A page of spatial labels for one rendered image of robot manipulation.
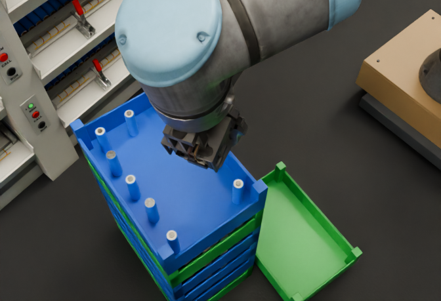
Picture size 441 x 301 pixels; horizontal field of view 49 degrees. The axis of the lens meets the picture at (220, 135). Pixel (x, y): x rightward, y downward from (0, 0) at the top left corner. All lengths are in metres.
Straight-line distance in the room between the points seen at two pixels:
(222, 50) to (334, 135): 1.04
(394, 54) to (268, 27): 1.05
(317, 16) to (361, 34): 1.27
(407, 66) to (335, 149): 0.30
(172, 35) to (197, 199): 0.50
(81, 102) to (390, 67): 0.83
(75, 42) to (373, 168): 0.84
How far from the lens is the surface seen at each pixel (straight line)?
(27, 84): 1.12
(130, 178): 0.81
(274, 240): 1.26
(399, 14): 1.81
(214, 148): 0.59
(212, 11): 0.39
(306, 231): 1.28
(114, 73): 1.35
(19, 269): 1.33
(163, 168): 0.89
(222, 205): 0.85
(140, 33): 0.40
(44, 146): 1.28
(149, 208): 0.78
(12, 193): 1.39
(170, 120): 0.50
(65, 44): 1.18
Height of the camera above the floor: 1.18
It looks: 58 degrees down
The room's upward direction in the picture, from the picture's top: straight up
